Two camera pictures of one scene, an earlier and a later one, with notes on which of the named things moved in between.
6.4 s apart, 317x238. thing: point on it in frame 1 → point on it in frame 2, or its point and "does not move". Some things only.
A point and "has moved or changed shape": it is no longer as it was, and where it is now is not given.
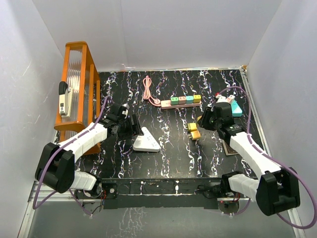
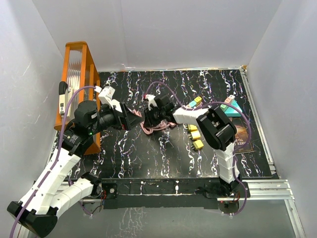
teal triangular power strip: [236, 110] does not move
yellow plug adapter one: [192, 127] does not move
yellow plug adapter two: [195, 135] does not move
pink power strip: [181, 101] → [172, 124]
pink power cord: [147, 82] has moved or changed shape
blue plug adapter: [189, 99] → [192, 103]
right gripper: [203, 122] → [148, 120]
